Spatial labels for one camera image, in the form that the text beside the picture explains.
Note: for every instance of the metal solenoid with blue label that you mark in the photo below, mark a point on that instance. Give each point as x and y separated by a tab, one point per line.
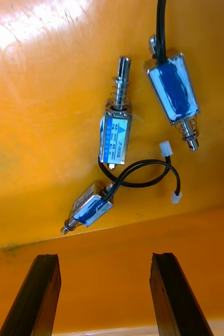
176	92
92	210
115	136

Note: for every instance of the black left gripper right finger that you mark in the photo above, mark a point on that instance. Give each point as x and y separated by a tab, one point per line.
174	296

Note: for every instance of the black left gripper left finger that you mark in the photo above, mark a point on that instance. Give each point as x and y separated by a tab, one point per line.
35	296

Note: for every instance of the yellow-orange plastic bin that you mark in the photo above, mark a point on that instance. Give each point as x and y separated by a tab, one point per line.
38	131

